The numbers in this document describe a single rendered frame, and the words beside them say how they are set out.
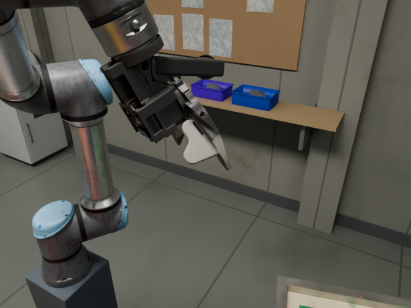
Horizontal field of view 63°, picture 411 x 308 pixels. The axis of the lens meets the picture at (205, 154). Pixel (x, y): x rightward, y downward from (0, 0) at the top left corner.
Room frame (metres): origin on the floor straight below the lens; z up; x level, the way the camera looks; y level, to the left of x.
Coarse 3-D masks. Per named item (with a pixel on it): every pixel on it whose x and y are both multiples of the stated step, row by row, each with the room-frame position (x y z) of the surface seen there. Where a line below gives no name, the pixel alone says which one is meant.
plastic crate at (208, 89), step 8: (200, 80) 2.71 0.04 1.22; (208, 80) 2.72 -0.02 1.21; (192, 88) 2.58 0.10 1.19; (200, 88) 2.55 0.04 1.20; (208, 88) 2.50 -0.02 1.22; (216, 88) 2.55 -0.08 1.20; (224, 88) 2.64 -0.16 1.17; (200, 96) 2.55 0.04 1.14; (208, 96) 2.51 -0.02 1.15; (216, 96) 2.47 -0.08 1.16; (224, 96) 2.49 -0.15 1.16
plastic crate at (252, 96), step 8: (240, 88) 2.54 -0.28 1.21; (248, 88) 2.55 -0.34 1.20; (256, 88) 2.52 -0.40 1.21; (264, 88) 2.49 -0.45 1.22; (232, 96) 2.40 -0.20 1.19; (240, 96) 2.37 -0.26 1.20; (248, 96) 2.33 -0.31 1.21; (256, 96) 2.30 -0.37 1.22; (264, 96) 2.37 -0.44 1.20; (272, 96) 2.31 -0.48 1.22; (240, 104) 2.37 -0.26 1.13; (248, 104) 2.34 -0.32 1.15; (256, 104) 2.30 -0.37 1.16; (264, 104) 2.27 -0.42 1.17; (272, 104) 2.31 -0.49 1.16
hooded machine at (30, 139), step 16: (32, 64) 3.70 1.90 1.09; (0, 112) 3.42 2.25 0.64; (16, 112) 3.29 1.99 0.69; (0, 128) 3.47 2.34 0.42; (16, 128) 3.32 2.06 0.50; (32, 128) 3.39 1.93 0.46; (48, 128) 3.56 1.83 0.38; (0, 144) 3.53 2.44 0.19; (16, 144) 3.36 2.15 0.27; (32, 144) 3.35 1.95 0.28; (48, 144) 3.51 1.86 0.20; (64, 144) 3.70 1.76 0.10; (32, 160) 3.31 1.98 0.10
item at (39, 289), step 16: (96, 256) 0.80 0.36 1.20; (32, 272) 0.74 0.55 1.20; (96, 272) 0.74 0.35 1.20; (32, 288) 0.71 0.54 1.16; (48, 288) 0.68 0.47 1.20; (64, 288) 0.68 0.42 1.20; (80, 288) 0.68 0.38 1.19; (96, 288) 0.73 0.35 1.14; (112, 288) 0.78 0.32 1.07; (48, 304) 0.68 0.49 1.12; (64, 304) 0.63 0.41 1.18; (80, 304) 0.67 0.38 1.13; (96, 304) 0.72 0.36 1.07; (112, 304) 0.77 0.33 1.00
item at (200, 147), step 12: (192, 120) 0.43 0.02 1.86; (192, 132) 0.42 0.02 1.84; (204, 132) 0.42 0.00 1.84; (192, 144) 0.41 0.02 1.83; (204, 144) 0.41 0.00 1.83; (216, 144) 0.41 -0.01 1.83; (192, 156) 0.40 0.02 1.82; (204, 156) 0.40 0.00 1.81; (228, 156) 0.42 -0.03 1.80; (228, 168) 0.41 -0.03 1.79
